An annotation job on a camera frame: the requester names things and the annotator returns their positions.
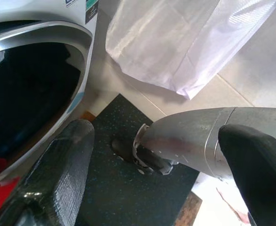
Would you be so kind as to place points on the white washing machine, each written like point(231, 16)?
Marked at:
point(34, 9)

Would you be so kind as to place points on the silver robot leg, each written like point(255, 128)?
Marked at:
point(187, 134)

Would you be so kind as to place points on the washer energy rating sticker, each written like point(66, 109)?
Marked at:
point(91, 11)

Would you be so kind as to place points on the black speckled floor mat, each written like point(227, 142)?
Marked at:
point(119, 188)

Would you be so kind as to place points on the white sheer curtain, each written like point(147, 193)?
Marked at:
point(175, 47)

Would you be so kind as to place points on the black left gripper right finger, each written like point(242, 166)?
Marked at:
point(262, 179)

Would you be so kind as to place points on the chrome rimmed washer door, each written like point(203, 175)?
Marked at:
point(22, 94)

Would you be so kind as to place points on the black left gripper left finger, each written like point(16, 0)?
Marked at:
point(46, 183)

